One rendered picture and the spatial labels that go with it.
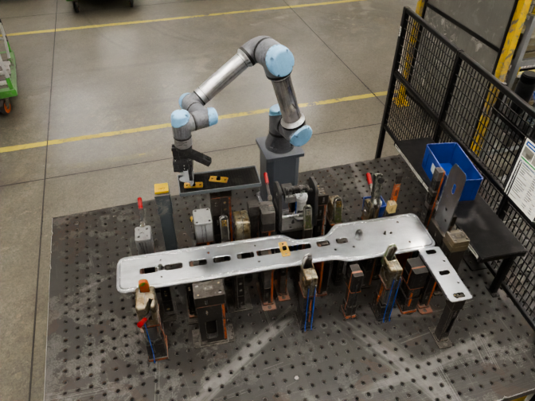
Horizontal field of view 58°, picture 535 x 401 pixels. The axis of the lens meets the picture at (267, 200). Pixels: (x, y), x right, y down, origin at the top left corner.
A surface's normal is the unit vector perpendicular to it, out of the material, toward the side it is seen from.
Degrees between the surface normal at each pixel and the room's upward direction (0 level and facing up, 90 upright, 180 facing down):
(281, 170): 90
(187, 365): 0
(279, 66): 83
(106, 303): 0
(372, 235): 0
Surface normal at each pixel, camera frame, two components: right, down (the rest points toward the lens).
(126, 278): 0.01, -0.76
